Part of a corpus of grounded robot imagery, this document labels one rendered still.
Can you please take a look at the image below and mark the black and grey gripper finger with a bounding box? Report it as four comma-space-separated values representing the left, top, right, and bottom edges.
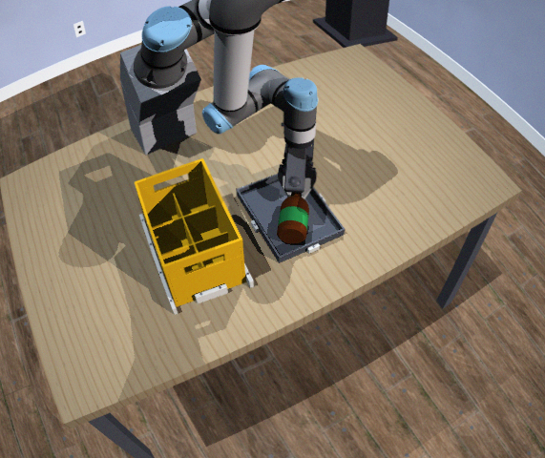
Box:
301, 167, 317, 198
278, 164, 292, 197

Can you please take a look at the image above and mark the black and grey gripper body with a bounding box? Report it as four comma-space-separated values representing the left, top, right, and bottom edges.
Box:
282, 137, 314, 177

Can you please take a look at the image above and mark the brown bottle with green label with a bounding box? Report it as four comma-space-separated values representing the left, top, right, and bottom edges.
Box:
277, 193, 309, 244

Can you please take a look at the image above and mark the yellow divided crate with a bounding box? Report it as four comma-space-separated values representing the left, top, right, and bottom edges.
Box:
139, 169, 246, 307

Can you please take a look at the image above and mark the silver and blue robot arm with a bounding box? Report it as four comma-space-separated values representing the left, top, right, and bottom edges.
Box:
134, 0, 318, 193

